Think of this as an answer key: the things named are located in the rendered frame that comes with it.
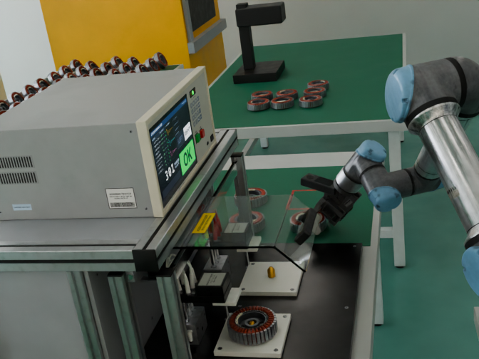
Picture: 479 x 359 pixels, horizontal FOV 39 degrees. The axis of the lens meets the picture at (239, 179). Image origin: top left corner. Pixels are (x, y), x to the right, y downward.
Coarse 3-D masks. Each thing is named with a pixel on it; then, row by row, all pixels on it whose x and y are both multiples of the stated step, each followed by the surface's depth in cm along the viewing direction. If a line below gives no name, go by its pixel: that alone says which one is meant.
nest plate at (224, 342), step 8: (280, 320) 155; (288, 320) 155; (224, 328) 155; (280, 328) 152; (288, 328) 153; (224, 336) 152; (280, 336) 149; (224, 344) 149; (232, 344) 149; (240, 344) 148; (264, 344) 147; (272, 344) 147; (280, 344) 147; (216, 352) 147; (224, 352) 147; (232, 352) 146; (240, 352) 146; (248, 352) 146; (256, 352) 145; (264, 352) 145; (272, 352) 144; (280, 352) 144
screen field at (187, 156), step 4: (192, 140) 155; (188, 144) 152; (192, 144) 155; (184, 148) 149; (188, 148) 152; (192, 148) 155; (184, 152) 149; (188, 152) 152; (192, 152) 155; (180, 156) 147; (184, 156) 149; (188, 156) 152; (192, 156) 155; (180, 160) 147; (184, 160) 149; (188, 160) 152; (192, 160) 155; (180, 164) 147; (184, 164) 149; (188, 164) 152; (184, 168) 149; (184, 172) 149
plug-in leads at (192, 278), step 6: (168, 258) 146; (168, 264) 149; (192, 270) 151; (180, 276) 152; (186, 276) 147; (192, 276) 149; (186, 282) 147; (192, 282) 150; (180, 288) 150; (186, 288) 148; (192, 288) 150; (186, 294) 148
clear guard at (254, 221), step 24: (216, 216) 145; (240, 216) 143; (264, 216) 142; (288, 216) 141; (192, 240) 136; (216, 240) 134; (240, 240) 133; (264, 240) 131; (288, 240) 134; (312, 240) 140
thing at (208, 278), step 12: (204, 276) 150; (216, 276) 150; (228, 276) 150; (204, 288) 146; (216, 288) 146; (228, 288) 149; (240, 288) 151; (192, 300) 148; (204, 300) 147; (216, 300) 147; (228, 300) 147
